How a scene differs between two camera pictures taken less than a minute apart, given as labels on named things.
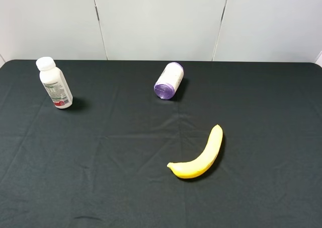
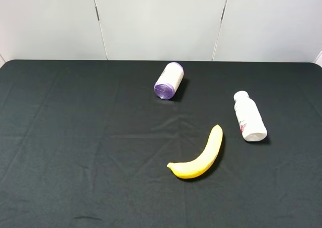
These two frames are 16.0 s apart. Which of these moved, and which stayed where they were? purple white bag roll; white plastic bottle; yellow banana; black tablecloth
Moved: white plastic bottle
Stayed: yellow banana; black tablecloth; purple white bag roll
